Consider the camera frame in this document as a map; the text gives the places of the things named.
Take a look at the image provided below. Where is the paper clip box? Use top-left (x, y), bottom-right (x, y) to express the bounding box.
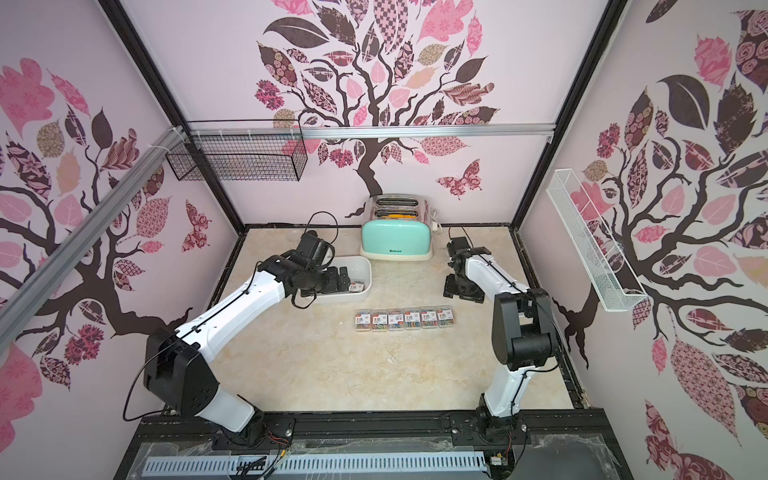
top-left (371, 310), bottom-right (389, 331)
top-left (348, 282), bottom-right (365, 293)
top-left (403, 308), bottom-right (421, 330)
top-left (435, 306), bottom-right (455, 328)
top-left (420, 307), bottom-right (439, 329)
top-left (387, 309), bottom-right (405, 331)
top-left (354, 310), bottom-right (372, 332)

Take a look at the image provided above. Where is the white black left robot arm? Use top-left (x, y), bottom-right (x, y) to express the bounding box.
top-left (129, 230), bottom-right (336, 445)

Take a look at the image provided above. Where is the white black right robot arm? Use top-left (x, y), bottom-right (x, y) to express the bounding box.
top-left (443, 236), bottom-right (558, 443)

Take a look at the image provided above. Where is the paper clip box in bin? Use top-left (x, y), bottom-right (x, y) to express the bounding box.
top-left (348, 282), bottom-right (365, 293)

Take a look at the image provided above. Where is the white plastic storage box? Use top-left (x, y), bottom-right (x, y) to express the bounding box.
top-left (316, 256), bottom-right (373, 304)

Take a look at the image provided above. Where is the mint green toaster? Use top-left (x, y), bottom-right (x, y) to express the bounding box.
top-left (360, 194), bottom-right (436, 262)

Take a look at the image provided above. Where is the black wire wall basket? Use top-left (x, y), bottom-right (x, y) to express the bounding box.
top-left (165, 118), bottom-right (309, 182)

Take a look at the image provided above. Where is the white wire wall basket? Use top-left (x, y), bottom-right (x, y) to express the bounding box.
top-left (546, 169), bottom-right (648, 312)

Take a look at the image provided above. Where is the white slotted cable duct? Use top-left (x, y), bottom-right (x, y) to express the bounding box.
top-left (138, 451), bottom-right (489, 479)

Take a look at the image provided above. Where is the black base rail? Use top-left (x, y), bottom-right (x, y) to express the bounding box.
top-left (116, 409), bottom-right (631, 479)

